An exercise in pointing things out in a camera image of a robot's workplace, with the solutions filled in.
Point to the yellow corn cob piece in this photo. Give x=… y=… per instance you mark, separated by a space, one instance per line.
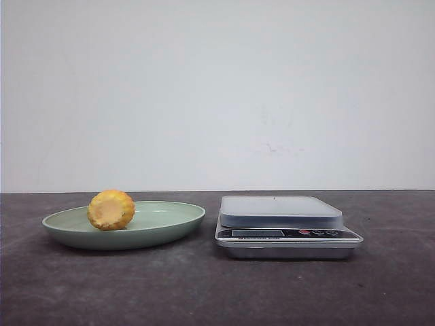
x=111 y=210

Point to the silver digital kitchen scale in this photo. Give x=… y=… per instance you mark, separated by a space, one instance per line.
x=283 y=227

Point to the green oval plate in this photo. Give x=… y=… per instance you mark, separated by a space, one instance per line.
x=154 y=223

